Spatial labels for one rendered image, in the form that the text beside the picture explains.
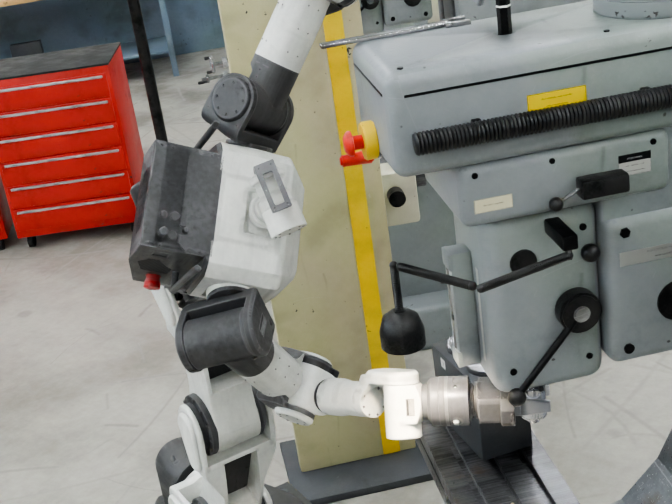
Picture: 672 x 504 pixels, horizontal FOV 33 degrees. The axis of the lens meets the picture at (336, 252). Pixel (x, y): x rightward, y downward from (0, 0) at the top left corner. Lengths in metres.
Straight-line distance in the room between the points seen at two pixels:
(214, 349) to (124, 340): 3.37
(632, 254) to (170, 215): 0.78
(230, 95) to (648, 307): 0.82
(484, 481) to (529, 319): 0.65
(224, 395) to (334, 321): 1.39
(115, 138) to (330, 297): 2.83
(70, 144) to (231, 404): 4.07
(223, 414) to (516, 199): 0.99
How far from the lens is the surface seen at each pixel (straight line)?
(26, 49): 10.53
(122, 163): 6.38
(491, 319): 1.82
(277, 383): 2.10
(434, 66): 1.62
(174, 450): 2.95
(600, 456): 4.05
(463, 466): 2.47
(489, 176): 1.69
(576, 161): 1.73
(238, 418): 2.48
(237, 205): 2.01
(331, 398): 2.13
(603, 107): 1.67
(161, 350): 5.15
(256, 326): 1.95
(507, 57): 1.64
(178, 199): 1.99
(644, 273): 1.85
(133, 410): 4.73
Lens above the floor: 2.30
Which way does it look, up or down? 23 degrees down
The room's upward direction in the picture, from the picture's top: 8 degrees counter-clockwise
